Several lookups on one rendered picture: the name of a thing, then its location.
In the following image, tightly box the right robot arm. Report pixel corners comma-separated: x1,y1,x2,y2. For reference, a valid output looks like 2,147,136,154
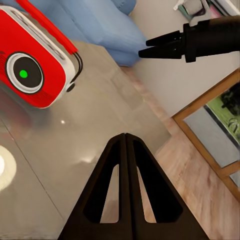
138,0,240,63

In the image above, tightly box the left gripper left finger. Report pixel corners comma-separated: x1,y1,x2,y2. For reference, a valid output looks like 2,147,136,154
58,133,133,240

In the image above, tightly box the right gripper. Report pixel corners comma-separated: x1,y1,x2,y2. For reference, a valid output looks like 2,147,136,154
138,16,235,63

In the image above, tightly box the radio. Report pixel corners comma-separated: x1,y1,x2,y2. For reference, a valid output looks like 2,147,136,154
0,0,83,109

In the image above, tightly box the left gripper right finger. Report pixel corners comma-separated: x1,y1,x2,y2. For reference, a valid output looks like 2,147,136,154
125,133,210,240

